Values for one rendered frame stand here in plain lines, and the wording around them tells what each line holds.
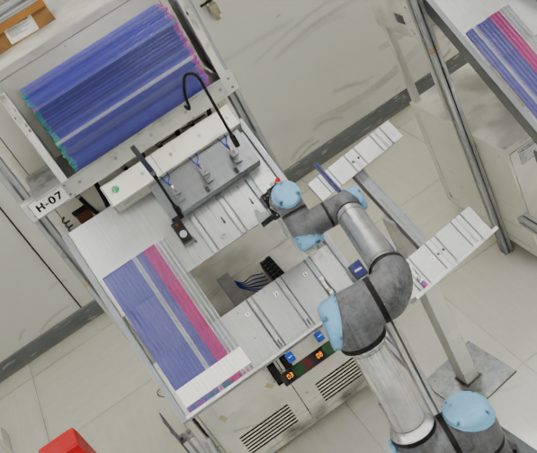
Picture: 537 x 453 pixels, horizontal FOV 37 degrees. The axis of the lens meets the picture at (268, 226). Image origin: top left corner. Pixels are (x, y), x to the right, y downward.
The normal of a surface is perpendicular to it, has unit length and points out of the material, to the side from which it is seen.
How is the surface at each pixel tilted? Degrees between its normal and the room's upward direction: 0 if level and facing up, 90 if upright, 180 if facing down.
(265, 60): 90
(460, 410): 8
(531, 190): 90
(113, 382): 0
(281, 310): 43
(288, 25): 90
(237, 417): 90
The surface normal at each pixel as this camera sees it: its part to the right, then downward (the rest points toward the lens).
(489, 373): -0.42, -0.73
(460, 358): 0.49, 0.32
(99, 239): -0.04, -0.25
